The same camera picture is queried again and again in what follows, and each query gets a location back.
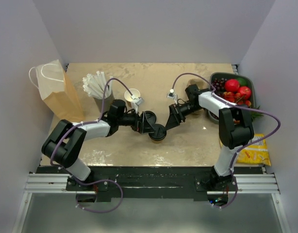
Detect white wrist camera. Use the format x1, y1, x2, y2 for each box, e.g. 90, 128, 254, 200
166, 89, 178, 104
131, 97, 144, 113

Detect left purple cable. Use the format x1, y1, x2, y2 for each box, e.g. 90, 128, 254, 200
50, 78, 137, 185

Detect grey fruit tray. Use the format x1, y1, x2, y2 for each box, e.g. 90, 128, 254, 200
210, 72, 260, 109

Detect dark red grapes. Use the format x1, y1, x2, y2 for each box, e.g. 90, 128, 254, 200
211, 78, 226, 92

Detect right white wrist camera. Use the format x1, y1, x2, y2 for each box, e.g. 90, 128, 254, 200
166, 89, 178, 104

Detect black plastic cup lid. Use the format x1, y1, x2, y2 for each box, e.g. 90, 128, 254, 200
149, 123, 168, 141

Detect red yellow cherries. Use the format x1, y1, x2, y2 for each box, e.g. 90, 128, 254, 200
223, 92, 252, 108

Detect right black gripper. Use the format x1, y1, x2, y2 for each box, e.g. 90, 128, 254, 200
165, 102, 203, 131

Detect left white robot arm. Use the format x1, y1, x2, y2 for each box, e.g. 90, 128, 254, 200
41, 100, 156, 190

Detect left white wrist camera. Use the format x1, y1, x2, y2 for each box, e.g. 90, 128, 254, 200
131, 97, 144, 113

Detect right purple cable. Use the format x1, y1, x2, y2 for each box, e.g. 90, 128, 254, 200
171, 72, 282, 209

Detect red apple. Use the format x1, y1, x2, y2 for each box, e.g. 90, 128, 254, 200
237, 86, 251, 100
225, 79, 240, 92

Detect green lime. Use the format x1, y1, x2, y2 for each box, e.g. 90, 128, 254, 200
236, 77, 248, 87

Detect grey straw holder tin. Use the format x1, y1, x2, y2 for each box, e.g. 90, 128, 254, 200
93, 92, 115, 114

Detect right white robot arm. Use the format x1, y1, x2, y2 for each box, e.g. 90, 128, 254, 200
165, 84, 254, 191

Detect cardboard cup carrier tray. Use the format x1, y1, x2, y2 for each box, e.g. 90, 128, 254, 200
186, 79, 207, 116

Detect yellow snack packet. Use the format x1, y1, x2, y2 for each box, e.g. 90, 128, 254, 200
219, 133, 271, 166

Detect brown paper coffee cup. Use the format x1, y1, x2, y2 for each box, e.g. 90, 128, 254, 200
124, 88, 141, 107

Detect brown paper bag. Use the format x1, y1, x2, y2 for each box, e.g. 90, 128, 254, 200
28, 60, 85, 122

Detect purple cable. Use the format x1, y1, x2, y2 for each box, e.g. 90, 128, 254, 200
50, 78, 137, 185
171, 72, 282, 209

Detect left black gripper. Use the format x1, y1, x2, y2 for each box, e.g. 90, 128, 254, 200
117, 108, 155, 133

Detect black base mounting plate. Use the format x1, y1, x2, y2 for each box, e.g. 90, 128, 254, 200
37, 166, 239, 203

